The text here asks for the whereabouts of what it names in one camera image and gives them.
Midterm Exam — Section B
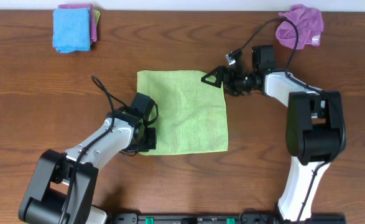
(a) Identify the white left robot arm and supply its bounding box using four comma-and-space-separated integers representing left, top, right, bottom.
18, 113, 156, 224

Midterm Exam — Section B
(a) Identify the folded light green cloth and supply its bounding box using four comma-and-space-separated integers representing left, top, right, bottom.
93, 9, 101, 26

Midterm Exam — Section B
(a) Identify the green microfiber cloth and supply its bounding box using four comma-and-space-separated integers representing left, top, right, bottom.
137, 70, 228, 156

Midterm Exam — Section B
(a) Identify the folded pink cloth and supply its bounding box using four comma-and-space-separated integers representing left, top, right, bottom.
58, 3, 98, 43

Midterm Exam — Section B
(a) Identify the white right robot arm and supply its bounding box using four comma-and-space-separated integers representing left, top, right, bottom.
201, 66, 346, 223

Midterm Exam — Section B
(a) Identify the folded blue cloth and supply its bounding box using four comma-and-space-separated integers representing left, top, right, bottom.
52, 7, 91, 54

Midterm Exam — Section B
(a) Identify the crumpled purple cloth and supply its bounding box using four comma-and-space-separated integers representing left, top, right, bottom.
275, 4, 324, 50

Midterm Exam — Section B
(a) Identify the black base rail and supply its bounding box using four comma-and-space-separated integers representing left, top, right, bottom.
106, 213, 346, 224

